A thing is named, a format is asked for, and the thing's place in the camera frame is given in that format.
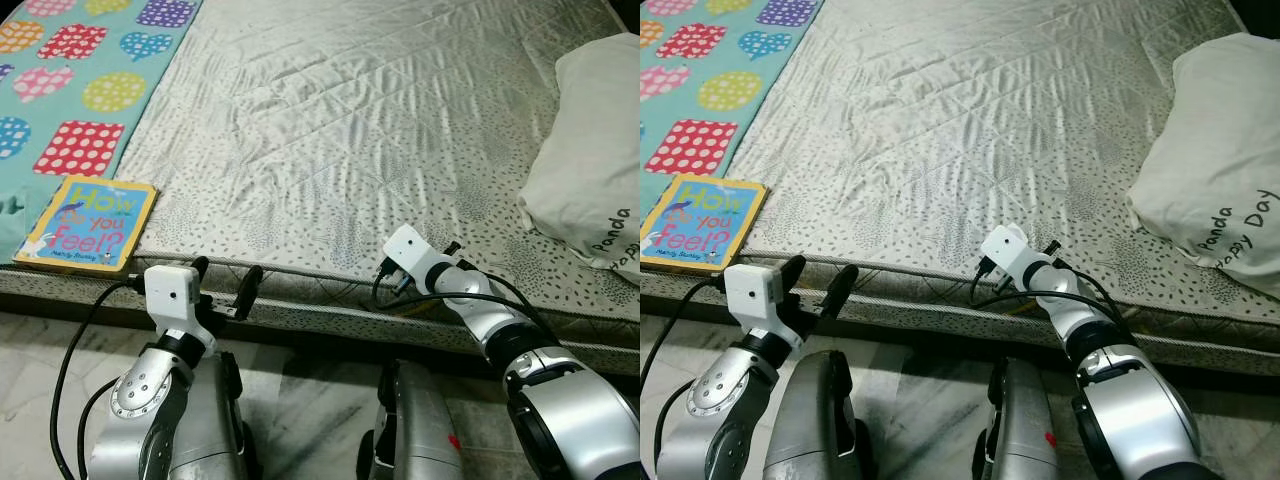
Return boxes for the yellow-edged children's board book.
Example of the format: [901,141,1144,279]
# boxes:
[13,175,159,276]
[640,173,769,273]

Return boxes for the white pillow with grey lettering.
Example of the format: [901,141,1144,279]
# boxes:
[1128,33,1280,296]
[518,33,641,286]

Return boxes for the grey left robot leg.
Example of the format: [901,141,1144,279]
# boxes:
[760,350,876,480]
[165,350,263,480]

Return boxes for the grey robot leg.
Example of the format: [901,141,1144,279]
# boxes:
[975,358,1063,480]
[760,350,876,480]
[358,358,466,480]
[165,350,263,480]

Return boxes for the grey right robot leg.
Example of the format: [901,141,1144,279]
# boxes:
[358,358,466,480]
[975,358,1063,480]

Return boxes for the grey patterned quilted mattress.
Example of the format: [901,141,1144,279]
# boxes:
[640,0,1280,376]
[0,0,641,376]

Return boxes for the teal blanket with dotted shapes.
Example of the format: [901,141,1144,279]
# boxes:
[640,0,826,256]
[0,0,205,263]

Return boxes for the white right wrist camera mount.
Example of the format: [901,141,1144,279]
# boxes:
[383,225,461,291]
[980,225,1056,291]

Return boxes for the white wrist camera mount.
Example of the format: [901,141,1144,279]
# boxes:
[143,262,217,347]
[722,262,791,341]
[980,225,1056,291]
[383,225,461,291]

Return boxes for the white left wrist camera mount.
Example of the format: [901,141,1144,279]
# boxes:
[143,262,217,347]
[722,262,791,341]

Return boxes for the dark tufted bed frame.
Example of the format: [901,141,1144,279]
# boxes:
[0,295,641,379]
[640,295,1280,379]

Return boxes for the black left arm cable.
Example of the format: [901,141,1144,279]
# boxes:
[645,278,726,480]
[50,278,149,480]

